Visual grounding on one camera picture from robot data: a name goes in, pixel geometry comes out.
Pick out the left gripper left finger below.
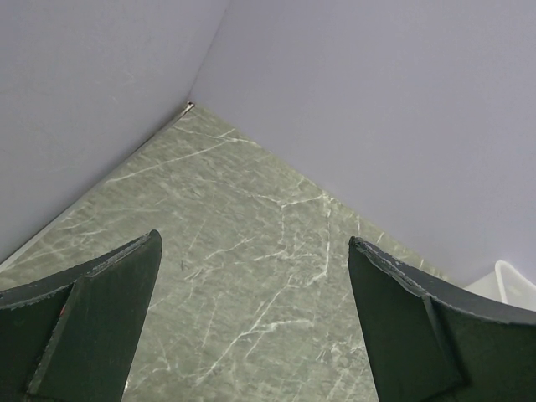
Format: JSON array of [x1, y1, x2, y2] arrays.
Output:
[[1, 230, 162, 401]]

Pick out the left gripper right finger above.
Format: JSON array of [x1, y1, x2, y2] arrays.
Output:
[[348, 236, 535, 401]]

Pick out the white plastic basin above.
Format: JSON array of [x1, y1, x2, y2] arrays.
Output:
[[465, 260, 536, 311]]

